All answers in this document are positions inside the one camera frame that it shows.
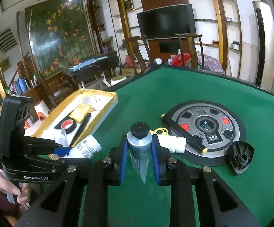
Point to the white wall shelving unit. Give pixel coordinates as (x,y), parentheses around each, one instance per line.
(125,26)
(221,28)

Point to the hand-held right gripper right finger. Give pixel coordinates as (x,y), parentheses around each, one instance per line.
(155,160)

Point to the silver tube with black cap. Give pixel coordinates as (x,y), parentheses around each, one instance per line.
(139,151)

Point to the black plastic part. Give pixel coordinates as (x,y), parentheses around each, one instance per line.
(237,153)

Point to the black digital piano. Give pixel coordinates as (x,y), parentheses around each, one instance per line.
(92,65)

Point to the yellow snack packet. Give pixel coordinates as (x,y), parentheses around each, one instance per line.
(80,112)

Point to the wooden television cabinet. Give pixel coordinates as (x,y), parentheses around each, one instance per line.
(167,47)

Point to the group of blue bottles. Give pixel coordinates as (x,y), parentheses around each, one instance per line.
(21,85)

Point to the small white bottle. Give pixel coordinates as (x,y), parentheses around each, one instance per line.
(88,99)

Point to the dark wooden chair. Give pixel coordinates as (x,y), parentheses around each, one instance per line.
(190,49)
(137,52)

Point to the small grey speaker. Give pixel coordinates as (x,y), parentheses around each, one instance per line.
(128,4)

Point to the white bottle with printed label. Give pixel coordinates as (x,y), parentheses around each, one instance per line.
(85,147)

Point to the white bottle with red stripes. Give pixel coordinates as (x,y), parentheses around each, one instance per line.
(174,143)

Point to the slatted wall vent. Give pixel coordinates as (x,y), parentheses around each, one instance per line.
(7,39)

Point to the floral cloth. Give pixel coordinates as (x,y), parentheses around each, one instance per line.
(210,63)

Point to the white and orange stool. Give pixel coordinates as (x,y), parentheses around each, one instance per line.
(41,111)

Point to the white standing air conditioner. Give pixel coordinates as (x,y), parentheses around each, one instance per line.
(265,42)

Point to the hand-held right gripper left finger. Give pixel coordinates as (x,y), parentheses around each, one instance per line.
(124,160)

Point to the round table centre panel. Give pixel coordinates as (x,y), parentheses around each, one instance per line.
(198,113)

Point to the black television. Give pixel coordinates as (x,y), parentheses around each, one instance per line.
(166,21)

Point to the gold-rimmed white box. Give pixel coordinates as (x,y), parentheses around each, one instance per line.
(103,99)

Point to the red plastic bag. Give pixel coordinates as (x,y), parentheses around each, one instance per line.
(129,60)
(180,59)

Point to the black marker with yellow ends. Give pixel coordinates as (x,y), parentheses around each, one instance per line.
(184,134)

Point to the person's left hand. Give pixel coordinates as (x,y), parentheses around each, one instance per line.
(4,182)

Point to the cardboard box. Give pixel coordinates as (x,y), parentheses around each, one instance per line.
(127,72)

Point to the small dark box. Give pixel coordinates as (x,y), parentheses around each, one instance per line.
(235,45)

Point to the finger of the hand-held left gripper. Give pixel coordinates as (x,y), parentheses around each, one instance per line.
(80,161)
(62,151)

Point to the thick black marker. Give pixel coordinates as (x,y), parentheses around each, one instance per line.
(82,127)

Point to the black tape roll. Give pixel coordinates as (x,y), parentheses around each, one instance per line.
(73,126)

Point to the large floral wall painting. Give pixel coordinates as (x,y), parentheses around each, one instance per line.
(61,37)

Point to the plain white bottle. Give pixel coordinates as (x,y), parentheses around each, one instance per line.
(49,134)

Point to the white round stool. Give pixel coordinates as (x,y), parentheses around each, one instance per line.
(118,79)

